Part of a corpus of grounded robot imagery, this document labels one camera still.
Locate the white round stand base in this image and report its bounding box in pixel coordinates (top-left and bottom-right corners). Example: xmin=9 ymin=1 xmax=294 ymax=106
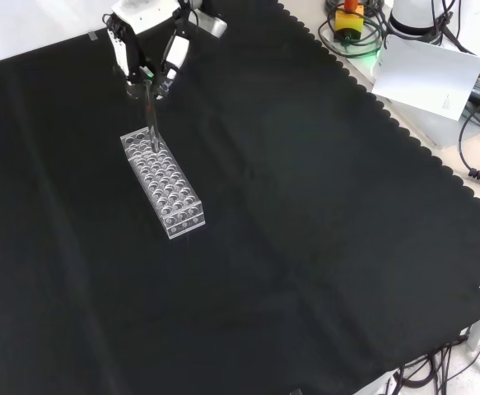
xmin=387 ymin=0 xmax=436 ymax=37

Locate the pale grey board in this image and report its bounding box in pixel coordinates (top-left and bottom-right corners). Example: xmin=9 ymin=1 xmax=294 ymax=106
xmin=373 ymin=96 xmax=465 ymax=150

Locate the yellow stop button box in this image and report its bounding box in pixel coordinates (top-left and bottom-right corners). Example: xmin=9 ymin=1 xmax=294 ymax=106
xmin=333 ymin=0 xmax=366 ymax=43

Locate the clear plastic test tube rack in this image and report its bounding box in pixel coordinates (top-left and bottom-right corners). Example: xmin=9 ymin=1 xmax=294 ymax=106
xmin=119 ymin=127 xmax=207 ymax=241

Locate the clear glass test tube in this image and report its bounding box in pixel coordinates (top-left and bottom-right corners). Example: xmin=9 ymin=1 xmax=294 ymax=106
xmin=142 ymin=80 xmax=161 ymax=154

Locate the black bench cloth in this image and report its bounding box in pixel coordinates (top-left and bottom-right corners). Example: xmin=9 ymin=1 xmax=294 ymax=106
xmin=0 ymin=0 xmax=480 ymax=395

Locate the white paper sheet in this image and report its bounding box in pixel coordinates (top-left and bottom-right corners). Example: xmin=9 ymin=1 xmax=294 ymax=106
xmin=371 ymin=33 xmax=480 ymax=122

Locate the black cable bundle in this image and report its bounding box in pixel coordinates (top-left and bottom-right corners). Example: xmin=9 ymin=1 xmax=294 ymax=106
xmin=387 ymin=328 xmax=480 ymax=395

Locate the green cable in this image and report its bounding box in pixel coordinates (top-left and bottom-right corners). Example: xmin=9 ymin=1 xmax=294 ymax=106
xmin=317 ymin=15 xmax=385 ymax=58

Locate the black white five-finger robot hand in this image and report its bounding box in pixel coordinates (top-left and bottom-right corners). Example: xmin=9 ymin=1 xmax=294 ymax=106
xmin=101 ymin=0 xmax=228 ymax=100

